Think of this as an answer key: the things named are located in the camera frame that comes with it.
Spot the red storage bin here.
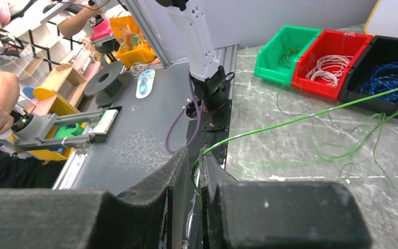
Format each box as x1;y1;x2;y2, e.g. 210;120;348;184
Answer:
291;30;373;100

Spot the green cable coil in bin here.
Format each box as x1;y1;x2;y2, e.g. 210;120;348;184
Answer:
277;47;303;70

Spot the grey handheld device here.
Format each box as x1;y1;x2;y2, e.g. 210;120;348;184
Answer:
11;106;122;152

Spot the black storage bin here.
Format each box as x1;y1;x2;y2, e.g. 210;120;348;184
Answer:
338;35;398;115

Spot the black empty spool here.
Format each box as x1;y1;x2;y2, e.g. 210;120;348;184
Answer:
84;61;125;106

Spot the white cable coil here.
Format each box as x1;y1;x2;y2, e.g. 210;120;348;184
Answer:
304;54;354;88

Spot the green storage bin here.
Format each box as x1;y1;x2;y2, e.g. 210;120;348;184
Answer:
253;25;323;86

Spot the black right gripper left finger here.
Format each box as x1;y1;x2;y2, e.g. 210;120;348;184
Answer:
0;147;189;248

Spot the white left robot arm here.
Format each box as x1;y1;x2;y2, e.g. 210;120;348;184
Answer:
157;1;228;112

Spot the blue cable coil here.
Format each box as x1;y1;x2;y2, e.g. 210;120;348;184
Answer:
358;62;398;104

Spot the yellow storage bin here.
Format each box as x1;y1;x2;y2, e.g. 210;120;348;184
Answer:
109;16;157;68

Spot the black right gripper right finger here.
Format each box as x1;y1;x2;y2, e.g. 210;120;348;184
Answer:
198;154;373;248

